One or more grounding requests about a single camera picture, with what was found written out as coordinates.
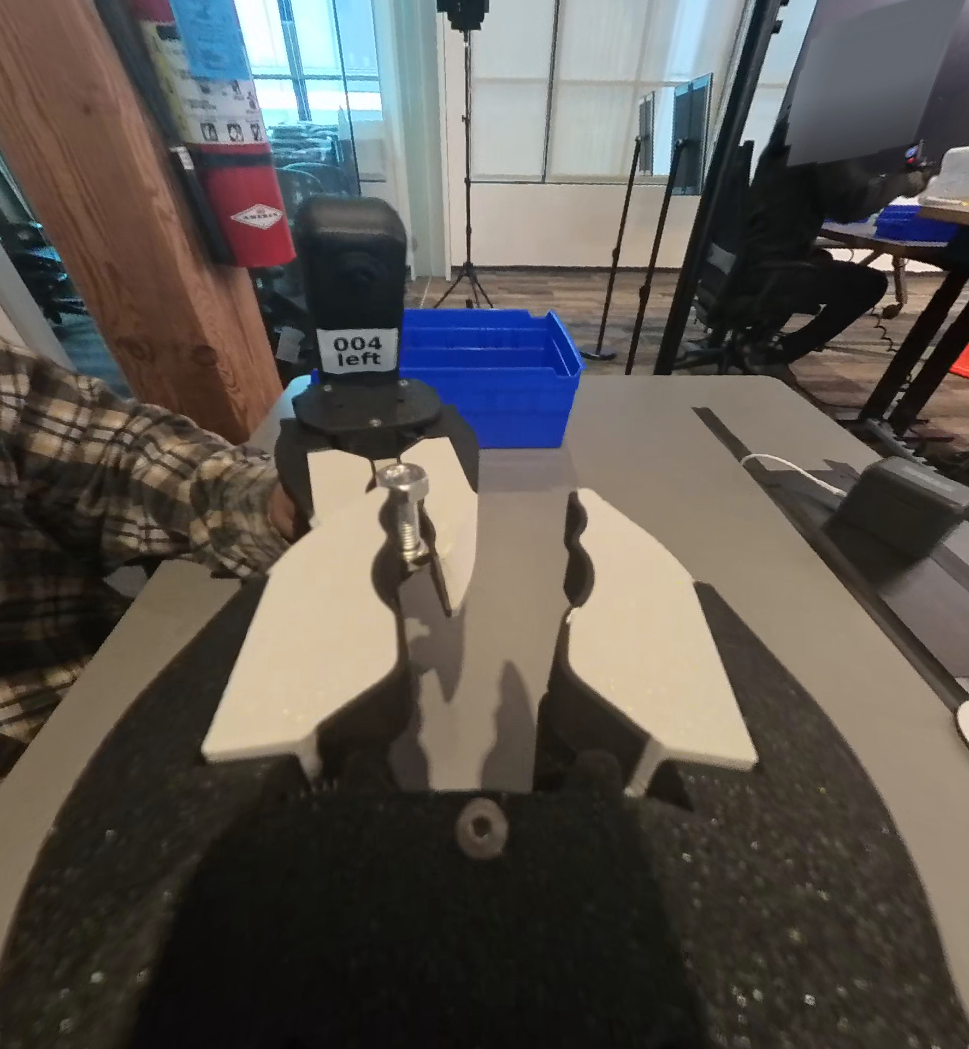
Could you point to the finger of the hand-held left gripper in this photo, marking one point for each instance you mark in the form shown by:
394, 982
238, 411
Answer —
456, 524
337, 483

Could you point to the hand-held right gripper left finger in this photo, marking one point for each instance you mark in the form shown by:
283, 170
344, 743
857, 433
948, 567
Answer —
312, 639

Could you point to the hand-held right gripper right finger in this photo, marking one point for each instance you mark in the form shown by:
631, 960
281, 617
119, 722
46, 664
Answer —
648, 647

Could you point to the silver hex nut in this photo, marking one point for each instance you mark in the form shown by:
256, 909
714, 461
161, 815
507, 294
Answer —
416, 557

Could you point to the silver hex bolt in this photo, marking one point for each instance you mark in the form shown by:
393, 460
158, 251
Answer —
402, 508

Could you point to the blue plastic parts bin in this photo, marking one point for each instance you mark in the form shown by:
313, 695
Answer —
493, 385

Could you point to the person's left forearm plaid sleeve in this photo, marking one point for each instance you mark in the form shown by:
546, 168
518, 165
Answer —
124, 475

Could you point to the person's left hand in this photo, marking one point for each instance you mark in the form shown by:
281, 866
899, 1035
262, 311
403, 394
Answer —
282, 515

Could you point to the red fire extinguisher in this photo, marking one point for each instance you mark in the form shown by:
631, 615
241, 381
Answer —
247, 213

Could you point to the blue paper tag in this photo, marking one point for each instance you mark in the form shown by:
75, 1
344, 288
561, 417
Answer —
210, 37

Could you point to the wooden column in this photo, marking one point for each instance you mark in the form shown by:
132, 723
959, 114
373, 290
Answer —
83, 188

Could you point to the dark grey power adapter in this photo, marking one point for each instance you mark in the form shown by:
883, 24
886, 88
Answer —
902, 508

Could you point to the person's plaid shirt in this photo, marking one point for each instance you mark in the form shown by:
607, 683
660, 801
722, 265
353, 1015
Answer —
9, 656

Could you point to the small monitor on black stand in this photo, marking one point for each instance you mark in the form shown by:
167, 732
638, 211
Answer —
647, 131

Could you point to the black office chair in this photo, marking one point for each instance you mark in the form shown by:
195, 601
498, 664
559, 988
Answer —
730, 287

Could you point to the large monitor on black stand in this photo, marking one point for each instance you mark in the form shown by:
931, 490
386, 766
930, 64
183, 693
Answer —
692, 135

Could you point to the black tripod with camera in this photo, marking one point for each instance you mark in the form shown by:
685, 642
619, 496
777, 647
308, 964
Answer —
462, 12

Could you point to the black slanted frame pole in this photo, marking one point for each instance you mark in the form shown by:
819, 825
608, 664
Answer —
702, 246

